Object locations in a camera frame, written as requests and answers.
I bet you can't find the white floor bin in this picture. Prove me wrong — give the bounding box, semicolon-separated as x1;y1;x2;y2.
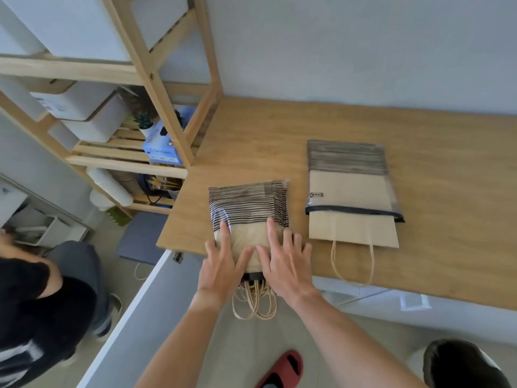
7;205;72;249

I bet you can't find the person's left hand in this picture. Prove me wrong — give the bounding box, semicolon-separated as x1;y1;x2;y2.
197;220;255;305

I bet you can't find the white paper roll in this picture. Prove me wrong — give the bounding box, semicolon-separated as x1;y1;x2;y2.
86;167;134;207

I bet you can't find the white box with wooden lid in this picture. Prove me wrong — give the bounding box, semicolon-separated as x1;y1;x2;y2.
30;78;118;122

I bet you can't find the bin with black bag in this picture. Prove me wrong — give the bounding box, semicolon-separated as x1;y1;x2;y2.
421;339;514;388

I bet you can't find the thin pack of paper bags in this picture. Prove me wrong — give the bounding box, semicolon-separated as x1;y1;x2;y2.
305;140;406;287

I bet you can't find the person's left forearm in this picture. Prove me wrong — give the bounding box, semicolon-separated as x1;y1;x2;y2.
134;290;231;388

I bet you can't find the blue cardboard glove box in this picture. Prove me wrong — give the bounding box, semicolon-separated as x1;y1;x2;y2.
142;105;197;166

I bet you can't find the red slipper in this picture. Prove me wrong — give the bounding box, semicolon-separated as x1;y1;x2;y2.
256;350;304;388

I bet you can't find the person's right forearm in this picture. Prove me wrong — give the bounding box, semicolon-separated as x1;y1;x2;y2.
292;292;429;388

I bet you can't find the thick pack of paper bags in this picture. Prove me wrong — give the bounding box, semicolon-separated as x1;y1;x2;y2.
208;179;291;321

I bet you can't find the green plastic object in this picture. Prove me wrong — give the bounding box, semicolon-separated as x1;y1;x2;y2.
105;206;132;227

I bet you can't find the large white storage box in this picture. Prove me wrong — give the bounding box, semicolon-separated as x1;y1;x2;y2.
0;0;190;63

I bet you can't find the person's right hand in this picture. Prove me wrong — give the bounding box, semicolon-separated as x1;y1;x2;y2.
256;217;320;310

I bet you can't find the black holder with paint brushes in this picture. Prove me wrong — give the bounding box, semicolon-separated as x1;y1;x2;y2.
138;173;183;205

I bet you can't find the white desk cabinet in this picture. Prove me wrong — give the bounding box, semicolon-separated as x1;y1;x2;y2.
76;248;517;388

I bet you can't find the wooden shelf unit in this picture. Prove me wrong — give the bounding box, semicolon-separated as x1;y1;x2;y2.
0;0;223;216

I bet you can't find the dark grey floor mat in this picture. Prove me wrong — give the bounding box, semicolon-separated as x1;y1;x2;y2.
117;212;169;266

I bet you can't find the small potted green plant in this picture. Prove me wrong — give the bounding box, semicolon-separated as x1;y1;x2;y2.
132;110;156;138

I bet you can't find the white open storage box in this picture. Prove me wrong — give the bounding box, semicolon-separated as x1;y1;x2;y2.
60;93;131;144

